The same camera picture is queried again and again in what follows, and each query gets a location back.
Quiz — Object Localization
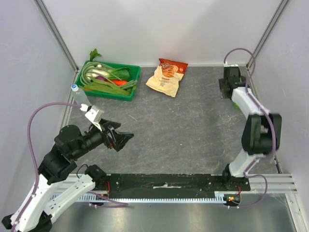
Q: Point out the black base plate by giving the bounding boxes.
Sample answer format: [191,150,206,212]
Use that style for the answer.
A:
[78,173,251,199]

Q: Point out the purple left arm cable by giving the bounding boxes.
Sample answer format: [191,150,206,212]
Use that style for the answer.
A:
[11,101,129,232]

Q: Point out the light blue cable duct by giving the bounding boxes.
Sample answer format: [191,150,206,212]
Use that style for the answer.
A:
[53,190,242,203]

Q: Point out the green asparagus bunch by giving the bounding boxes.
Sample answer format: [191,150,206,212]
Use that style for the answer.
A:
[119,80,137,90]

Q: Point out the green paper box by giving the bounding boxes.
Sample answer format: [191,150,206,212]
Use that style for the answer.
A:
[233,102,240,109]

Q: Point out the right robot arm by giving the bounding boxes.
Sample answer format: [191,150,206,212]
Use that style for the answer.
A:
[219,64,282,190]

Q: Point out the purple onion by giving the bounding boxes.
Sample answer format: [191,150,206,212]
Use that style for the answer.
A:
[96,76,106,81]

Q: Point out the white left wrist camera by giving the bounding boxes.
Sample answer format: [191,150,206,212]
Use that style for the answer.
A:
[80,104,104,131]

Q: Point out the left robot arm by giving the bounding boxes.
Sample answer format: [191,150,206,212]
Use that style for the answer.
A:
[2,119,134,232]

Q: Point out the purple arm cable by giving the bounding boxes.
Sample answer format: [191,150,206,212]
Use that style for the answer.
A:
[11,101,129,232]
[223,47,277,210]

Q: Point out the red and cream snack bag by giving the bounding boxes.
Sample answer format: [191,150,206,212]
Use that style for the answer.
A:
[146,58,188,98]

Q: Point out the clear plastic water bottle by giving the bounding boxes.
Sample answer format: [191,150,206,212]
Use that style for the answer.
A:
[71,84,91,112]

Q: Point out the green plastic crate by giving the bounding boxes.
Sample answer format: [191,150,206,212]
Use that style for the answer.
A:
[75,61,141,101]

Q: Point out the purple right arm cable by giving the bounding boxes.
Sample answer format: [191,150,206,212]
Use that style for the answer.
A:
[223,47,277,210]

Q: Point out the green leafy vegetable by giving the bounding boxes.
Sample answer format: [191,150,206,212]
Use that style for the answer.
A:
[84,83,130,96]

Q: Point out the celery leaf sprig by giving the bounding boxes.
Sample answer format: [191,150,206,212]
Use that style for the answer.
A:
[89,48,102,62]

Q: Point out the orange carrot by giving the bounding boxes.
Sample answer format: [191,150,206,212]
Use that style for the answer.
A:
[112,79,127,86]

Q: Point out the bok choy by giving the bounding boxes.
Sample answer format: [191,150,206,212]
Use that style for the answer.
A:
[86,68,130,81]

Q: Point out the green long beans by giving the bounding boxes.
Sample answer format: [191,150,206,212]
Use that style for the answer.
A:
[80,61,102,86]

